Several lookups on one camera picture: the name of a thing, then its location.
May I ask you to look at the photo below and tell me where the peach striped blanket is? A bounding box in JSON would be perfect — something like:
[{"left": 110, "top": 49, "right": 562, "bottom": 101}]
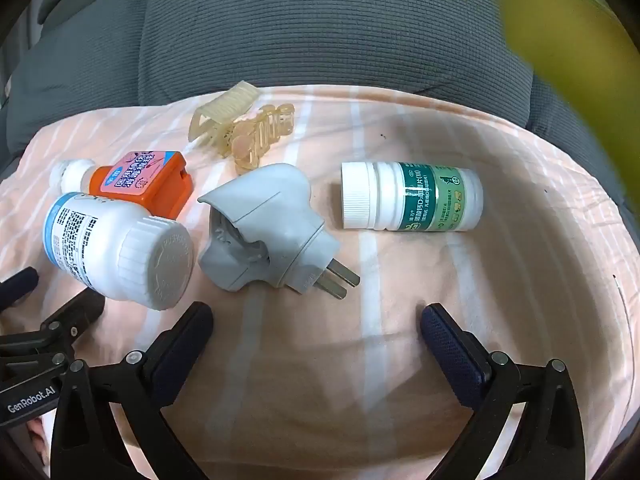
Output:
[{"left": 0, "top": 84, "right": 632, "bottom": 480}]

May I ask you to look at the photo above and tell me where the grey sofa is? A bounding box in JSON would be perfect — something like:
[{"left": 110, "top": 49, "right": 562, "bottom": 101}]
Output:
[{"left": 0, "top": 0, "right": 640, "bottom": 221}]

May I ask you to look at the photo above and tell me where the blurred green plant leaf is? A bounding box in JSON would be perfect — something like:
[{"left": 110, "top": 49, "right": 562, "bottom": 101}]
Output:
[{"left": 492, "top": 0, "right": 640, "bottom": 181}]

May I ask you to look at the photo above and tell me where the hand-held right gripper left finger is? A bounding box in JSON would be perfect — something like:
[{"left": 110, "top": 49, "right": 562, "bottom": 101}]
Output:
[{"left": 50, "top": 301, "right": 216, "bottom": 480}]

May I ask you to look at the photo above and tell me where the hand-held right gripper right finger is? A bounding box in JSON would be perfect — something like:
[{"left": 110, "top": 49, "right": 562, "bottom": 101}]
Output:
[{"left": 421, "top": 302, "right": 588, "bottom": 480}]

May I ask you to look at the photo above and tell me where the white bottle blue label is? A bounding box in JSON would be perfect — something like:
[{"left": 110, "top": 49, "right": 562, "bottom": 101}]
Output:
[{"left": 44, "top": 191, "right": 196, "bottom": 312}]

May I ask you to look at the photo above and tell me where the orange bottle pink label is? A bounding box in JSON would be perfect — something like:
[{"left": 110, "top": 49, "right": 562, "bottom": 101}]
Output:
[{"left": 51, "top": 150, "right": 193, "bottom": 221}]

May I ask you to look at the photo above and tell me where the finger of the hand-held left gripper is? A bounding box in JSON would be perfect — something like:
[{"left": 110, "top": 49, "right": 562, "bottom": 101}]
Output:
[
  {"left": 0, "top": 291, "right": 106, "bottom": 381},
  {"left": 0, "top": 266, "right": 40, "bottom": 307}
]

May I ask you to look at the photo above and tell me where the grey plug-in adapter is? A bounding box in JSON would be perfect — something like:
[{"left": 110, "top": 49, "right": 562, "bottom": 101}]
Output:
[{"left": 196, "top": 162, "right": 362, "bottom": 302}]

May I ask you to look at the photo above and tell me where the white bottle green label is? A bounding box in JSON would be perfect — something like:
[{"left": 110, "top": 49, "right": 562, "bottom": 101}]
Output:
[{"left": 341, "top": 161, "right": 484, "bottom": 232}]

